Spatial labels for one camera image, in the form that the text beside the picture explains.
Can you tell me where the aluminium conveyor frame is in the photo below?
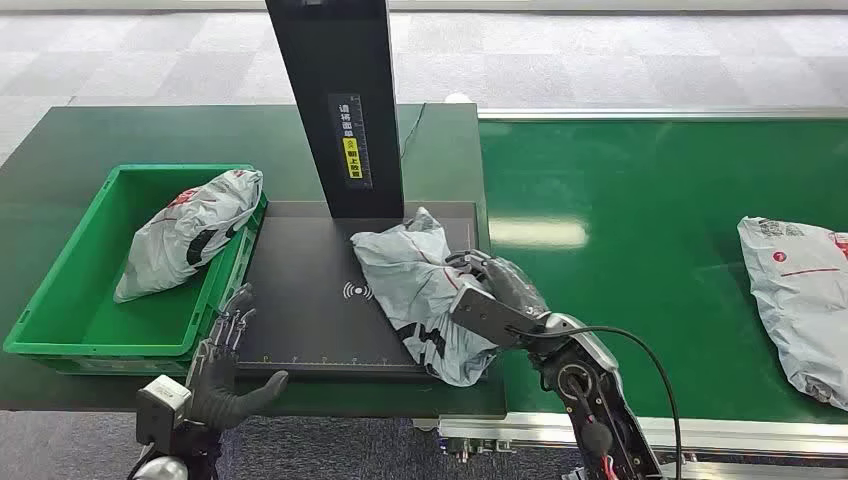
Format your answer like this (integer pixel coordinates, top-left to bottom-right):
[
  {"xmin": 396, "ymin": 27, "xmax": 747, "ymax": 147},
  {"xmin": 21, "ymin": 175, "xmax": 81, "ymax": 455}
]
[{"xmin": 411, "ymin": 107, "xmax": 848, "ymax": 480}]

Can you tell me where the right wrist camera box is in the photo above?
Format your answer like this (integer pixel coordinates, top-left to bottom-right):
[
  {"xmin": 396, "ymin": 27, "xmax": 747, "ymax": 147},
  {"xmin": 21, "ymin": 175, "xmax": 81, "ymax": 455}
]
[{"xmin": 449, "ymin": 281, "xmax": 546, "ymax": 350}]

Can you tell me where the green conveyor belt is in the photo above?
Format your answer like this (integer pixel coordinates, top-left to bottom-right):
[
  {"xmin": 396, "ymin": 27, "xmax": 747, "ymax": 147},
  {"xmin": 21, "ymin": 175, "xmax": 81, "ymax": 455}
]
[{"xmin": 478, "ymin": 117, "xmax": 848, "ymax": 425}]

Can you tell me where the grey package with red print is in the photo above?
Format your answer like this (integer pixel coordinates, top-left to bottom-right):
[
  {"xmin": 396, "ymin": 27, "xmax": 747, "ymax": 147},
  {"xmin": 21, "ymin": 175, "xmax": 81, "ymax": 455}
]
[{"xmin": 113, "ymin": 168, "xmax": 265, "ymax": 305}]

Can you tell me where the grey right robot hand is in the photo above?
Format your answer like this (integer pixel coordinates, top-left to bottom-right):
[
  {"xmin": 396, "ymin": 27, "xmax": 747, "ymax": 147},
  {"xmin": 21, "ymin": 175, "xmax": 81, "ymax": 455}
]
[{"xmin": 447, "ymin": 249, "xmax": 550, "ymax": 319}]

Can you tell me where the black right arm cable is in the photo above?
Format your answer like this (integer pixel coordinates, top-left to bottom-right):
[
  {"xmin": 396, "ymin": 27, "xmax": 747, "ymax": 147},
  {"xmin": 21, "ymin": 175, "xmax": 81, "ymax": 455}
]
[{"xmin": 506, "ymin": 324, "xmax": 685, "ymax": 480}]

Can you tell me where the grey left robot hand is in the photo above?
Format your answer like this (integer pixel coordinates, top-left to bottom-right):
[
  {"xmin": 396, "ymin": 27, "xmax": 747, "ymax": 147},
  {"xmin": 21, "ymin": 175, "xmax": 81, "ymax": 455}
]
[{"xmin": 186, "ymin": 283, "xmax": 291, "ymax": 433}]

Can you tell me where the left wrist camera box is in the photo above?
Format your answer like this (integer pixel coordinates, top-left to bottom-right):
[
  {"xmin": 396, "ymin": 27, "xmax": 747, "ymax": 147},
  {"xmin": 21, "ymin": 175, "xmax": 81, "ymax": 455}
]
[{"xmin": 135, "ymin": 374, "xmax": 194, "ymax": 460}]

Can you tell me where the black and yellow label sticker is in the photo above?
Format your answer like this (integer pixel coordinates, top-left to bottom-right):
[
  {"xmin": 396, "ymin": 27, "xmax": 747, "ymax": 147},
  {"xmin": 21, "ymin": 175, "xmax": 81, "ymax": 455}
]
[{"xmin": 327, "ymin": 93, "xmax": 374, "ymax": 191}]

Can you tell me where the thin black power cable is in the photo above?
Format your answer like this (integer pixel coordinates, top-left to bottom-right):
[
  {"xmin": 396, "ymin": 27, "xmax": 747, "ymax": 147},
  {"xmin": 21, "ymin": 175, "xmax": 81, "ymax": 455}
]
[{"xmin": 400, "ymin": 102, "xmax": 428, "ymax": 161}]

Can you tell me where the large flat grey mailer package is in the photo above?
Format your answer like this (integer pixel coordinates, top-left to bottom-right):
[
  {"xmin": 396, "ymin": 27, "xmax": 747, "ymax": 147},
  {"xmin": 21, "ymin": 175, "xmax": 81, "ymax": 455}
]
[{"xmin": 736, "ymin": 215, "xmax": 848, "ymax": 413}]

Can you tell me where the green plastic crate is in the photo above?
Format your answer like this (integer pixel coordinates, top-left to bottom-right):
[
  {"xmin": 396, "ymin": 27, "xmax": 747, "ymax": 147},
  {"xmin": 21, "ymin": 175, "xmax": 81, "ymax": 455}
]
[{"xmin": 3, "ymin": 164, "xmax": 270, "ymax": 377}]

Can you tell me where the black inbound scanner machine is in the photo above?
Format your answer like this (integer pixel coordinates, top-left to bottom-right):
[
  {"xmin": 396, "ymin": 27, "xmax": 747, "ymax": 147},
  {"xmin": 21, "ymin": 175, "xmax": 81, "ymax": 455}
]
[{"xmin": 235, "ymin": 0, "xmax": 481, "ymax": 380}]

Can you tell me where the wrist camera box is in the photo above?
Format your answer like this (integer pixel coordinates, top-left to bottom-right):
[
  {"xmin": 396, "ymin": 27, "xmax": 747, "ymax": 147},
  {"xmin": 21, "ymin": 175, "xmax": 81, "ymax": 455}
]
[
  {"xmin": 449, "ymin": 281, "xmax": 546, "ymax": 350},
  {"xmin": 135, "ymin": 374, "xmax": 194, "ymax": 460}
]

